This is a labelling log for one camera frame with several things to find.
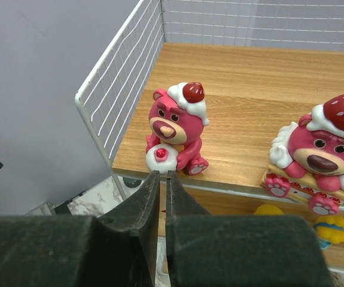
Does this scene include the yellow blue minion toy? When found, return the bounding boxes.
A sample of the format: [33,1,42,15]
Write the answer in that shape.
[313,215,344,249]

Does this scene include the yellow duck toy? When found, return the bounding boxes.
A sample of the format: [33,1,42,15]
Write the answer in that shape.
[253,204,284,216]

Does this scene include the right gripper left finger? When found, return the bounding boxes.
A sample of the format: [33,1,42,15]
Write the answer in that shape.
[0,172,160,286]

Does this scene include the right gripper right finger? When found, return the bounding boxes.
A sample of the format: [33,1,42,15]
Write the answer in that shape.
[166,171,333,287]

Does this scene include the white wire wooden shelf rack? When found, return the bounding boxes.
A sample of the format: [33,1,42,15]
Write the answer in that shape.
[74,0,344,277]

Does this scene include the pink red figure toy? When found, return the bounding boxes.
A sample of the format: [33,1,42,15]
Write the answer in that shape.
[145,82,209,175]

